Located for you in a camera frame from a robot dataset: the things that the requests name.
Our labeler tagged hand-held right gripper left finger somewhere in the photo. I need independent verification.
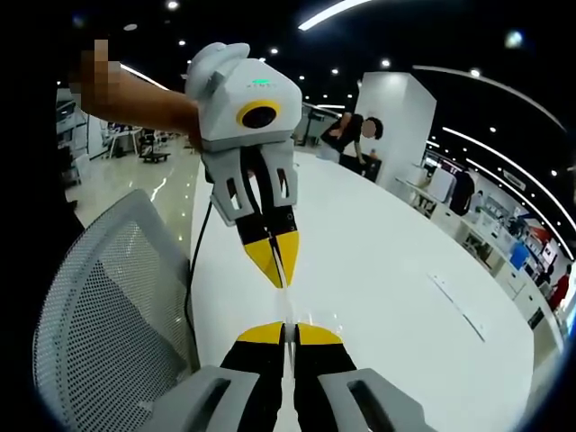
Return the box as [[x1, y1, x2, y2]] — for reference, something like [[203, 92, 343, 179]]
[[151, 320, 287, 432]]

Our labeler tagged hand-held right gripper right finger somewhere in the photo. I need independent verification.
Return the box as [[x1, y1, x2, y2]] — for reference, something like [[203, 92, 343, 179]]
[[293, 322, 436, 432]]

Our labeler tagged clear food packaging bag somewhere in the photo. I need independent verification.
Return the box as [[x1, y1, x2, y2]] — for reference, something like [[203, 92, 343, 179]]
[[276, 268, 348, 347]]

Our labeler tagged dark bag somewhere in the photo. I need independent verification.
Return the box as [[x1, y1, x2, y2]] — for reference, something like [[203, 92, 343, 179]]
[[339, 151, 383, 184]]

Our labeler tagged low black cart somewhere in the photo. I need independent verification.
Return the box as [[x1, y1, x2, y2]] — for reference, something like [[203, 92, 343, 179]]
[[138, 149, 173, 165]]

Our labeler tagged grey mesh office chair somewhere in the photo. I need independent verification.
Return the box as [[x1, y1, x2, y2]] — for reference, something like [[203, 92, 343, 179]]
[[32, 188, 203, 432]]

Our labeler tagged white board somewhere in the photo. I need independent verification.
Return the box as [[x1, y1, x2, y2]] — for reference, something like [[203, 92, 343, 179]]
[[426, 165, 456, 204]]

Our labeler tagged long white counter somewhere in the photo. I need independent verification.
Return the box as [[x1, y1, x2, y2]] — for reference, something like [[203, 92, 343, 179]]
[[395, 177, 566, 347]]

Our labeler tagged blue screen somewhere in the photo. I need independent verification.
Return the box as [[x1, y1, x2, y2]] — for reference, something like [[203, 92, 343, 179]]
[[509, 242, 531, 272]]

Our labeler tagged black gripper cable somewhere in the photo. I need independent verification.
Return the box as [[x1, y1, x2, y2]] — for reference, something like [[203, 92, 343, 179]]
[[183, 200, 213, 361]]

